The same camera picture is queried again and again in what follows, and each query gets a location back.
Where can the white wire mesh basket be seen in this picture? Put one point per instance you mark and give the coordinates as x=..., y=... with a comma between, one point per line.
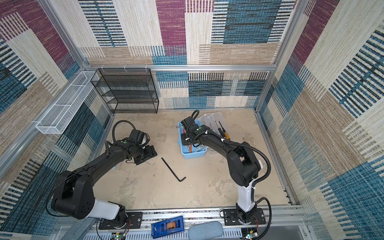
x=59, y=116

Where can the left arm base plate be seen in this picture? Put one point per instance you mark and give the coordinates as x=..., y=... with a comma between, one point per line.
x=133, y=221

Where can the black handled screwdriver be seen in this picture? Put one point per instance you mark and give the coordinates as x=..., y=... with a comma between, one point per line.
x=222, y=131

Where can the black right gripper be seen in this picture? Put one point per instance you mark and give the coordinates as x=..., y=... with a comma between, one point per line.
x=184, y=140

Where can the grey foam pad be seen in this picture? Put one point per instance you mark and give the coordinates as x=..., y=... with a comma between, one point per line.
x=206, y=231

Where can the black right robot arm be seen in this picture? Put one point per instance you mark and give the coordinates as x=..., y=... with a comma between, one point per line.
x=247, y=165

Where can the black wire mesh shelf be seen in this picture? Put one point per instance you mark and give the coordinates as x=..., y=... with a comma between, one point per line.
x=127, y=91

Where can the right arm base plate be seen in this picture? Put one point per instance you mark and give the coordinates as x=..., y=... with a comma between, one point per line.
x=231, y=217

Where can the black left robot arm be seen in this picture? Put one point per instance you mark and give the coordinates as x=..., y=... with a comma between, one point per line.
x=74, y=195

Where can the blue tape dispenser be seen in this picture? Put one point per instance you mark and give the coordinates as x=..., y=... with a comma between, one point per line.
x=167, y=227

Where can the clear tool box tray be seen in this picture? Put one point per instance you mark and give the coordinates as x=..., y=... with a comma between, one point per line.
x=215, y=118

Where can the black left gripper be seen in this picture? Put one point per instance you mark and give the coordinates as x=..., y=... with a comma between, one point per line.
x=151, y=152

